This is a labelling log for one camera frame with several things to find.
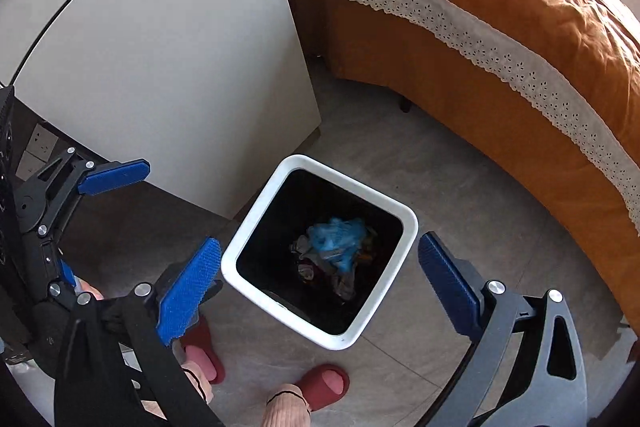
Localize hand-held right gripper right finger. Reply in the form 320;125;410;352
417;231;589;427

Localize person's right foot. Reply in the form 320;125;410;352
263;383;314;427

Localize silver snack bag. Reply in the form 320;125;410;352
332;267;361;305

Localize grey wall outlet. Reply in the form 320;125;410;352
31;124;59;158
17;152;44;181

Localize red slipper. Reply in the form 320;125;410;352
295;363;351;414
177;314;226;386

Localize person's foot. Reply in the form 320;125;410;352
263;383;314;427
177;346;217;405

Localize white trash bin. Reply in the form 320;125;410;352
220;154;419;351

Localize white bedside cabinet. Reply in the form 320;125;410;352
0;0;321;221

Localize white lace bed trim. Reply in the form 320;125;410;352
262;0;640;238

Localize bed with orange cover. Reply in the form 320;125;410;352
272;0;640;358

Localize person's left foot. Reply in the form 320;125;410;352
177;346;217;405

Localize red snack wrapper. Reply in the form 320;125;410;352
296;259;321;283

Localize blue glove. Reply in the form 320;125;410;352
309;217;372;276

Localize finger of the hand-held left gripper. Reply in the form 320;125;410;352
37;237;98;314
16;147;152;236

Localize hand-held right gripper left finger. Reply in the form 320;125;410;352
52;237;224;427

